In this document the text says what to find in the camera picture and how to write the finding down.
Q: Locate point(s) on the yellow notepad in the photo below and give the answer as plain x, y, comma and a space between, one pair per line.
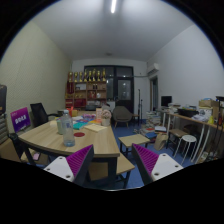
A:
95, 128

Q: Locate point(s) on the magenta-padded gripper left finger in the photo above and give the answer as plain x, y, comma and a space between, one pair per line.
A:
60, 166

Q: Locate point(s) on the pale green cup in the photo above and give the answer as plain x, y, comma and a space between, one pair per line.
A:
58, 127

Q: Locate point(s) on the dark box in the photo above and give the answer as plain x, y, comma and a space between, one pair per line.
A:
2, 99

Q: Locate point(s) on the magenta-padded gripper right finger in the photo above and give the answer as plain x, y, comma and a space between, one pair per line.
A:
165, 166

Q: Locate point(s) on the black office chair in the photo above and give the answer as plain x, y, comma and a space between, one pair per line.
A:
38, 113

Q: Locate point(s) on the teal book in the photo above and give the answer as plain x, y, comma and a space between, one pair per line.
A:
79, 125

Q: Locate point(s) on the white round stool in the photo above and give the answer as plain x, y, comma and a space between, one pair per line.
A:
188, 138

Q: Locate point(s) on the dark framed glass door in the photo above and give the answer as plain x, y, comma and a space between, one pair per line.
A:
124, 88

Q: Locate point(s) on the wooden shelf unit with trophies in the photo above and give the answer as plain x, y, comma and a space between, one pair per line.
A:
86, 95

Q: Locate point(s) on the clear plastic water bottle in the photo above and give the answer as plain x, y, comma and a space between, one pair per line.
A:
68, 131

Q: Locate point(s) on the white wall air conditioner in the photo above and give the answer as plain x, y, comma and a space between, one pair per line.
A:
153, 69

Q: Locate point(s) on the orange standing box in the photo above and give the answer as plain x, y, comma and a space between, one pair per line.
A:
98, 113

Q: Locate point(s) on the black computer monitor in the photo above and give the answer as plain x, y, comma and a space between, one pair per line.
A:
166, 101

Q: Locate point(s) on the long wooden side desk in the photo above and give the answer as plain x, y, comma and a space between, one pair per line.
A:
193, 120

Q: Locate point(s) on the purple sign board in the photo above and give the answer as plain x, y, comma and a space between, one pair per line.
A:
20, 119

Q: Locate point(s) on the grey armchair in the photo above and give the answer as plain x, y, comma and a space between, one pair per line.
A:
122, 115

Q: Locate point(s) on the low wooden side table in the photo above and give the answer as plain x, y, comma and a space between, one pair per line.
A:
133, 139

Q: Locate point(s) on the black microphone stand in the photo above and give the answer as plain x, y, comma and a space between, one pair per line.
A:
139, 106

